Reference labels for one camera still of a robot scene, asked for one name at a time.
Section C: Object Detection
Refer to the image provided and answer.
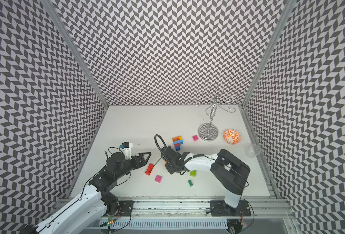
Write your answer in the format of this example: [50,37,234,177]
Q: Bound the red stacked lego brick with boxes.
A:
[145,163,155,176]

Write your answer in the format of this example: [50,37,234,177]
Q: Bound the clear glass cup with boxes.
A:
[245,143,262,158]

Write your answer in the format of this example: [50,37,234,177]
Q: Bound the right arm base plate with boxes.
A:
[207,199,252,217]

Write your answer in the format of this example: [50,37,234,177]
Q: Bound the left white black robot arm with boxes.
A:
[20,152,152,234]

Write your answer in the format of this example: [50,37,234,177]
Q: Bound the orange patterned small plate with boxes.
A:
[223,129,241,145]

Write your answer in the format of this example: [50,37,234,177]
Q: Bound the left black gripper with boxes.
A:
[115,152,152,180]

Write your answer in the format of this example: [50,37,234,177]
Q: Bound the aluminium front rail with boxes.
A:
[119,197,294,219]

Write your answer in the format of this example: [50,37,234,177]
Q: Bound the silver metal jewelry stand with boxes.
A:
[194,88,236,141]

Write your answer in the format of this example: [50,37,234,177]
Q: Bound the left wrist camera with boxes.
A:
[120,142,133,160]

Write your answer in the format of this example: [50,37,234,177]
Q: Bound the white ribbed cable duct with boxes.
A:
[110,219,228,230]

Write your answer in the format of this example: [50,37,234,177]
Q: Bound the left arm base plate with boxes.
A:
[104,200,134,217]

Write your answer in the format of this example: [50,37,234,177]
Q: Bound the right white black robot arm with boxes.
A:
[154,134,251,208]

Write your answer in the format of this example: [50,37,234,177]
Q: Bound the light blue lego plate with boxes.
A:
[173,140,183,145]

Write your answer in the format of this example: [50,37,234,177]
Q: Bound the pink lego brick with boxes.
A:
[155,175,162,183]

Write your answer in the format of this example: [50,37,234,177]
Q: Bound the lime green lego brick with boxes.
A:
[190,171,197,177]

